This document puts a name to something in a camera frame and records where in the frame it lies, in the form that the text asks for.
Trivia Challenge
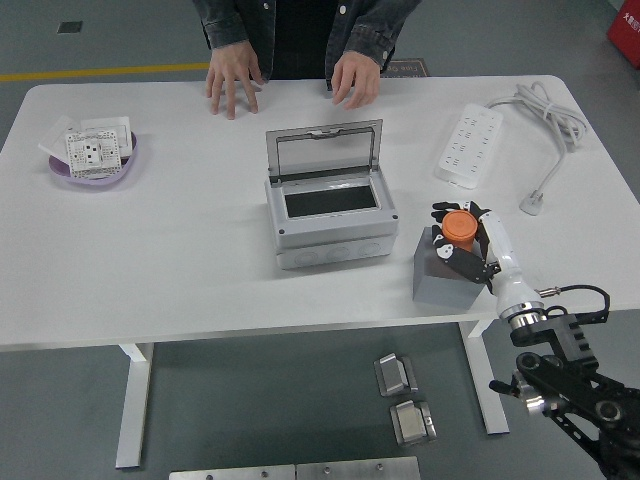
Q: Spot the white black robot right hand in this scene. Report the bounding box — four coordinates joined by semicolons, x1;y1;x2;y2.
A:
430;199;546;320

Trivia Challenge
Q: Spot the person's right hand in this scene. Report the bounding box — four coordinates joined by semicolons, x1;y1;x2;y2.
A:
204;41;266;121

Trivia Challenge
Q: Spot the person's left hand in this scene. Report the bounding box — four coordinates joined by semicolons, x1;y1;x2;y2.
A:
330;49;381;111

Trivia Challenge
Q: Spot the orange cylinder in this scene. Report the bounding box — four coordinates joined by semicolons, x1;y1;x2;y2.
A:
439;209;482;254

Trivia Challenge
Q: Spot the grey junction box clear lid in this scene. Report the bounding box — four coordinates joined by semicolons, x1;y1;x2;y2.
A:
264;118;400;271

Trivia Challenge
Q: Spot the grey holder block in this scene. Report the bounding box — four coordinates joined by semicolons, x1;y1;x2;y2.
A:
412;227;489;312

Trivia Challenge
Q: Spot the red box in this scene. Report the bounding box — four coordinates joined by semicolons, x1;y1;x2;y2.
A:
606;0;640;56

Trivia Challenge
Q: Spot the dark floor sign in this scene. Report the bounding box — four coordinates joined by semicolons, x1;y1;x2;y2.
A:
382;57;431;80

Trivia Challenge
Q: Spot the person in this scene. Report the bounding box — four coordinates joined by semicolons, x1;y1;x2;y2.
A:
192;0;424;81

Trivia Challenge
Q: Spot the white power strip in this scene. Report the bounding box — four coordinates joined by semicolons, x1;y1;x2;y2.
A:
432;103;504;190

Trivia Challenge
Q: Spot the white table leg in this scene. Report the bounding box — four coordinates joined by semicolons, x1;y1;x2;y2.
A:
115;343;155;470
459;319;510;435

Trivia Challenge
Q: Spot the yellow floor tape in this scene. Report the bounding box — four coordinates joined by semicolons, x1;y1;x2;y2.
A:
0;62;209;83

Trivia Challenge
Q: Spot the white printed socket module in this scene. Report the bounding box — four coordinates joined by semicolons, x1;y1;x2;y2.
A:
63;127;123;180

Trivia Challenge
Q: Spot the metal block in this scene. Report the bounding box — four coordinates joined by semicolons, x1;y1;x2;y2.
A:
373;352;419;398
389;398;438;447

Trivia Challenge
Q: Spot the purple bowl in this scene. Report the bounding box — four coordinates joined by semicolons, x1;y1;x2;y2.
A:
47;130;139;189

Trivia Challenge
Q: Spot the metal plate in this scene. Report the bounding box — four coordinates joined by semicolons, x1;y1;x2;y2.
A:
295;455;421;480
168;464;296;480

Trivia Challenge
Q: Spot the white power cord with plug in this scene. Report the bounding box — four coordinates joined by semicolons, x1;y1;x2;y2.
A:
485;81;587;217

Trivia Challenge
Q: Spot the white switch plate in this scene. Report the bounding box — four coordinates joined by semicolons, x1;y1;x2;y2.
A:
38;114;74;161
79;115;137;159

